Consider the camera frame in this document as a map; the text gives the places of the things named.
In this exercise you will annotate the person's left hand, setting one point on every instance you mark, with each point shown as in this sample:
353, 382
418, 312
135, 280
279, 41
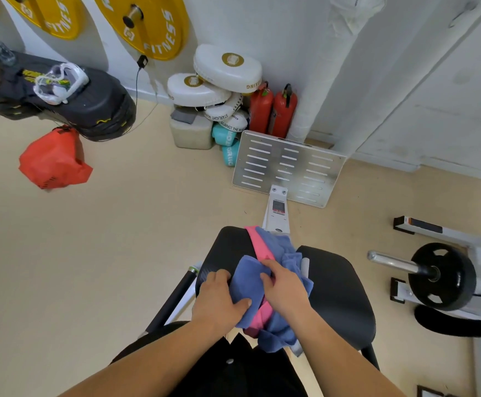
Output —
211, 303

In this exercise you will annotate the person's right hand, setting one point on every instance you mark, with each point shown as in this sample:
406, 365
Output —
288, 295

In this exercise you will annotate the person's left thumb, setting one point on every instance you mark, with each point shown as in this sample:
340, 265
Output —
240, 306

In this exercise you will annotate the person's right thumb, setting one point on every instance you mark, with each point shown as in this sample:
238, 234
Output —
265, 283

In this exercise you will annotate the blue cloth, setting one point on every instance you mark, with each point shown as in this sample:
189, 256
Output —
246, 287

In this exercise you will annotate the person's left forearm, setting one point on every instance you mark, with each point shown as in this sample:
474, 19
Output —
153, 359

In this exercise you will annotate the person's right forearm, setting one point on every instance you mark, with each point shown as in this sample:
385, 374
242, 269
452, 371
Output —
339, 359

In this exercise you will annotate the pink cloth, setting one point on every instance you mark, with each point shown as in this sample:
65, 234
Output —
262, 250

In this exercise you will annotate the black seat pad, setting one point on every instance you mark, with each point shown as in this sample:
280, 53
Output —
226, 248
339, 293

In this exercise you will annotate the person's black clothing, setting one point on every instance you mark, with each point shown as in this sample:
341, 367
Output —
240, 376

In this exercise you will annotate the white machine beam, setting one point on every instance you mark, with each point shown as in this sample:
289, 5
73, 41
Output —
277, 210

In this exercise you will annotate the slotted metal foot plate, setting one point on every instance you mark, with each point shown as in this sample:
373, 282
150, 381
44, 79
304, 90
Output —
290, 167

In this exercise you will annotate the silver barbell sleeve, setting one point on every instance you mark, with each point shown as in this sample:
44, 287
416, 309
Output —
393, 262

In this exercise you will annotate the white boxing pad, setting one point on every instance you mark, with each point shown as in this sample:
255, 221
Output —
195, 91
226, 108
237, 121
228, 68

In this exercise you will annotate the translucent white plastic canister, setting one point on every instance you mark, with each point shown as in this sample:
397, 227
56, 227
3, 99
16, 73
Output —
191, 135

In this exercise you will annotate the red fire extinguisher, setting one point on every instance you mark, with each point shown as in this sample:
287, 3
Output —
282, 113
261, 109

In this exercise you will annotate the black weight plate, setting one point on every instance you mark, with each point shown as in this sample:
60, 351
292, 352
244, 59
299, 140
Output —
451, 281

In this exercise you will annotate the grey folded cloth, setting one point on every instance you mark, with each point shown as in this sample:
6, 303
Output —
182, 116

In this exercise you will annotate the black rubber pad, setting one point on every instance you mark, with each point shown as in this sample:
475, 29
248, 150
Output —
451, 324

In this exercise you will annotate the red bag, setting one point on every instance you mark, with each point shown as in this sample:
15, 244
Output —
54, 161

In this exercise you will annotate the black step platform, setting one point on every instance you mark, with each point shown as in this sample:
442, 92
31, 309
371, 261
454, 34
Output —
100, 103

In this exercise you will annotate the black power adapter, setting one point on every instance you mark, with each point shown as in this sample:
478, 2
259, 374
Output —
142, 61

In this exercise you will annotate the large yellow weight plate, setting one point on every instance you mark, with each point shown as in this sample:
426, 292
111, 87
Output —
158, 26

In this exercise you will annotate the white goggles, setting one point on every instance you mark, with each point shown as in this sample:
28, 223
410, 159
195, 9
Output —
60, 84

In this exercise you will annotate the medium yellow weight plate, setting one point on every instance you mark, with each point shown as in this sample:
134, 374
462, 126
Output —
54, 14

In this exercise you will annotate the metal wall peg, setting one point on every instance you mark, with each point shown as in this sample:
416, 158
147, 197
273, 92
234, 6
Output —
133, 15

